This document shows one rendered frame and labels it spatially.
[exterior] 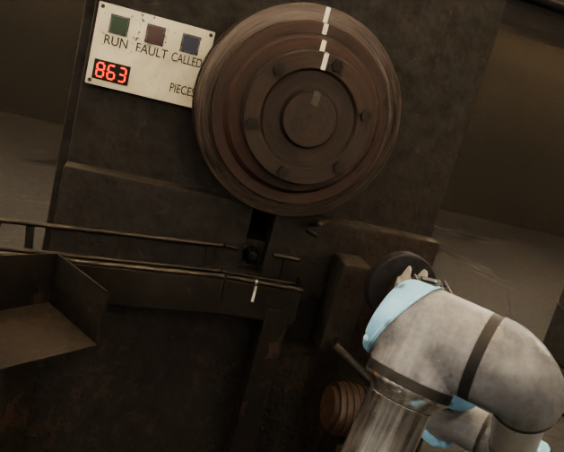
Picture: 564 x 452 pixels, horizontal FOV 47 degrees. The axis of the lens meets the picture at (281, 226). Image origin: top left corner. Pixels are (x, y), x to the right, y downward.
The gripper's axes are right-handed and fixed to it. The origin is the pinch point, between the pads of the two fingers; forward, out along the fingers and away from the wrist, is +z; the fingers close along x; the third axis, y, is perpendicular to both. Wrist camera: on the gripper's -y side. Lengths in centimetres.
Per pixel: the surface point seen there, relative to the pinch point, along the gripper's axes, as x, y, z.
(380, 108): 9.9, 26.3, 26.0
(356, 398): -1.4, -32.3, -4.0
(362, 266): 1.3, -9.8, 17.2
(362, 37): 18, 39, 32
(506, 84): -373, -82, 629
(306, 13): 32, 40, 32
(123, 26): 68, 23, 41
